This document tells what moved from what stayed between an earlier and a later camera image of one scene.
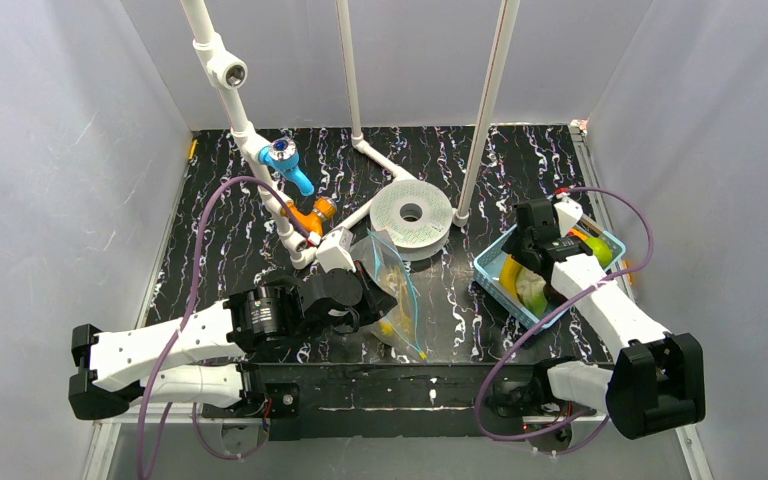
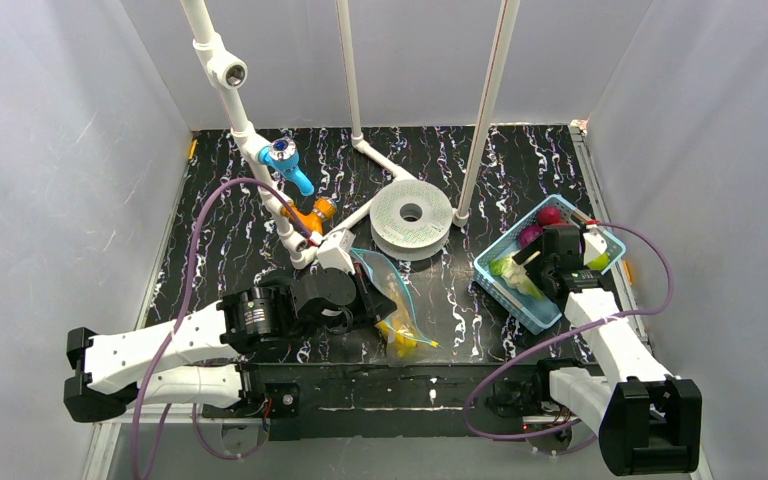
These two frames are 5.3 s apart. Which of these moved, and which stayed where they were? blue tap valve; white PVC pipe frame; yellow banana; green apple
Moved: yellow banana
Stayed: white PVC pipe frame; blue tap valve; green apple
